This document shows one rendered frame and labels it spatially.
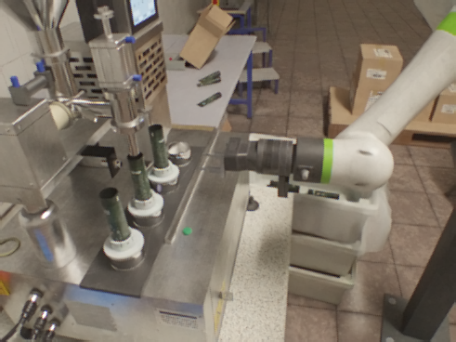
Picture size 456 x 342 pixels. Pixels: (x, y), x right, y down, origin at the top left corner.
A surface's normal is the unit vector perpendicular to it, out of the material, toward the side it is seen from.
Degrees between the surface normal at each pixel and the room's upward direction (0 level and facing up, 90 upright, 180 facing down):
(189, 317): 90
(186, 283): 0
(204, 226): 0
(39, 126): 90
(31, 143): 90
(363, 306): 0
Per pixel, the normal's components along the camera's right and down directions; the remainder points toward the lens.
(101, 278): -0.04, -0.81
